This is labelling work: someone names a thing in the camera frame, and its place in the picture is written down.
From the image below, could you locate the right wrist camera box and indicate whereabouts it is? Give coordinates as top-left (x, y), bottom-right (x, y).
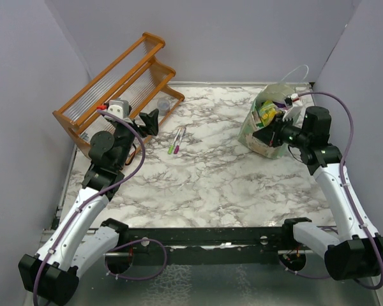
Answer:
top-left (284, 93), bottom-right (302, 108)

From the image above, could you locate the yellow green snack packet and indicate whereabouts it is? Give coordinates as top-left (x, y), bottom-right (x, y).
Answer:
top-left (258, 100), bottom-right (277, 127)

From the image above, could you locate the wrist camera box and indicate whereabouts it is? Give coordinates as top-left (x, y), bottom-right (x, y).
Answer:
top-left (97, 99), bottom-right (131, 120)
top-left (284, 93), bottom-right (302, 108)

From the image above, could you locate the green printed paper bag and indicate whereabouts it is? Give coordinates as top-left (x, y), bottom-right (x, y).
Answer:
top-left (237, 64), bottom-right (309, 159)

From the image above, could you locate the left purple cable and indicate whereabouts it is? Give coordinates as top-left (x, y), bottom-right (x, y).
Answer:
top-left (33, 110), bottom-right (146, 305)

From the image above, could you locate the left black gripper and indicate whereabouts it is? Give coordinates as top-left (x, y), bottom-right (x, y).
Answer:
top-left (114, 105), bottom-right (158, 169)

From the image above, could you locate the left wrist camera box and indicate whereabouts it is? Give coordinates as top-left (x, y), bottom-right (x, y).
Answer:
top-left (97, 99), bottom-right (131, 120)

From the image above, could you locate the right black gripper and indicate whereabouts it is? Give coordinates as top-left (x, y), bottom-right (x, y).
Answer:
top-left (253, 113), bottom-right (310, 149)

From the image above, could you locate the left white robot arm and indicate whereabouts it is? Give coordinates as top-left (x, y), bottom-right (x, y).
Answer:
top-left (18, 107), bottom-right (159, 305)

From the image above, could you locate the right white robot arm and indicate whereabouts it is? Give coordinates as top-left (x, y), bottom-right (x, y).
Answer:
top-left (253, 106), bottom-right (383, 281)

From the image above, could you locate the orange wooden shelf rack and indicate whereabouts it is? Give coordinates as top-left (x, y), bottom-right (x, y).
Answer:
top-left (53, 32), bottom-right (184, 156)

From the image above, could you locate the small clear plastic jar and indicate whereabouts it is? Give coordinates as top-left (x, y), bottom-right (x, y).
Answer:
top-left (156, 98), bottom-right (170, 116)

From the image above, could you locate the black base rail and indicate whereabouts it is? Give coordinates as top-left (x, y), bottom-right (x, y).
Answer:
top-left (101, 218), bottom-right (307, 266)

